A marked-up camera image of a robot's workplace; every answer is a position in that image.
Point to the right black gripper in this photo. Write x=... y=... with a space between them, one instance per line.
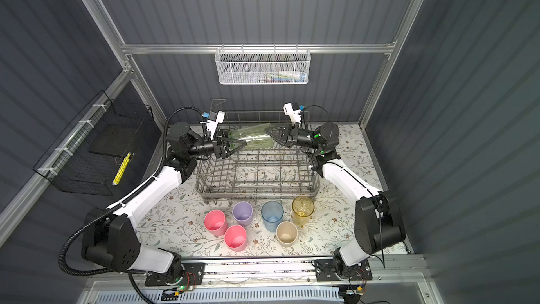
x=288 y=135

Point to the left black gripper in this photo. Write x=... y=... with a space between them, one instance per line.
x=223 y=147

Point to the green glass cup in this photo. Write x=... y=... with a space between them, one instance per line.
x=254 y=136

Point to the yellow glass cup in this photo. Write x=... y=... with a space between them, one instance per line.
x=302 y=210

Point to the blue translucent cup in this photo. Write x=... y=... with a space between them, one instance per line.
x=272 y=214

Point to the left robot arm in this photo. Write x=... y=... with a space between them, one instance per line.
x=107 y=242

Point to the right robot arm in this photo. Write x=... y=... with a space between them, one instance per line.
x=378 y=221

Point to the tubes in white basket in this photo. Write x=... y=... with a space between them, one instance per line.
x=294 y=77

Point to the purple plastic cup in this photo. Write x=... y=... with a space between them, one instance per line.
x=243 y=213

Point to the pink plastic cup rear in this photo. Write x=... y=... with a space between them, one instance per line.
x=216 y=223

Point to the pink plastic cup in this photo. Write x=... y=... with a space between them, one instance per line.
x=216 y=223
x=235 y=238

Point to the pink plastic cup front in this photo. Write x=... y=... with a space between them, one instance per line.
x=235 y=238

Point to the floral table mat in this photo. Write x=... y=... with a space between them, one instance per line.
x=176 y=224

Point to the beige plastic cup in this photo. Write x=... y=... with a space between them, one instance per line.
x=287 y=233

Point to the black pad in basket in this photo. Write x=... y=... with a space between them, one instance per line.
x=113 y=141

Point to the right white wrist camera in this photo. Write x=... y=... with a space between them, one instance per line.
x=295 y=112

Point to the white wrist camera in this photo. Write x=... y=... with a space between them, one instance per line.
x=211 y=122
x=295 y=112

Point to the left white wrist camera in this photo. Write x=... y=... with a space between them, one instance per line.
x=211 y=122

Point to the grey wire dish rack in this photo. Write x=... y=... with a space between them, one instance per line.
x=271 y=172

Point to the white mesh wall basket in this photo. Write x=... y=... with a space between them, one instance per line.
x=234 y=68

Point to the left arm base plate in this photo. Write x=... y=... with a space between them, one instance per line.
x=180 y=274

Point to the black wire wall basket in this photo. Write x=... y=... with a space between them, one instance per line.
x=71 y=168

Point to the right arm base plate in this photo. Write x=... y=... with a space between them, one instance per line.
x=328 y=270

